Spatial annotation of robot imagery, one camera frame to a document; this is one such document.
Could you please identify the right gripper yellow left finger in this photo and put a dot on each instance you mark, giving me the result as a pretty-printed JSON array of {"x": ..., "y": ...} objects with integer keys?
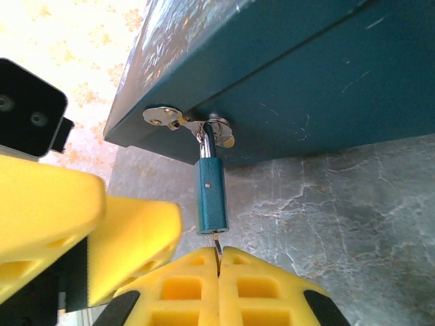
[{"x": 176, "y": 292}]

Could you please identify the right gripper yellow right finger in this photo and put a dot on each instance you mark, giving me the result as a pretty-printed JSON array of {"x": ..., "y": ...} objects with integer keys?
[{"x": 268, "y": 292}]

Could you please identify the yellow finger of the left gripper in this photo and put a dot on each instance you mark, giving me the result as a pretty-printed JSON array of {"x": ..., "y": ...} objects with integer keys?
[
  {"x": 47, "y": 210},
  {"x": 136, "y": 237}
]

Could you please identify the silver key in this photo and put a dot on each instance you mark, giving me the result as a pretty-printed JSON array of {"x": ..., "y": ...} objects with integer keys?
[{"x": 217, "y": 248}]

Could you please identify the blue padlock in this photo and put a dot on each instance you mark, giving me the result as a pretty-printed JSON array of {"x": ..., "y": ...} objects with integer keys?
[{"x": 210, "y": 197}]

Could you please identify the silver hasp flap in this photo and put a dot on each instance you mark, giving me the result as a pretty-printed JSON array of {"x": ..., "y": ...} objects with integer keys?
[{"x": 166, "y": 115}]

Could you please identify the silver staple plate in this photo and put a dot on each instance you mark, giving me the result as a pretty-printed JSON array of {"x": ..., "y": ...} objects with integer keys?
[{"x": 222, "y": 132}]

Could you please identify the blue metal box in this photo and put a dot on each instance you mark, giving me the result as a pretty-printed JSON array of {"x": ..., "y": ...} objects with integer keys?
[{"x": 289, "y": 74}]

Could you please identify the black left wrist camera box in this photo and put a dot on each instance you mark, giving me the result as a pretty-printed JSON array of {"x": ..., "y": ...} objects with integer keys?
[{"x": 29, "y": 108}]

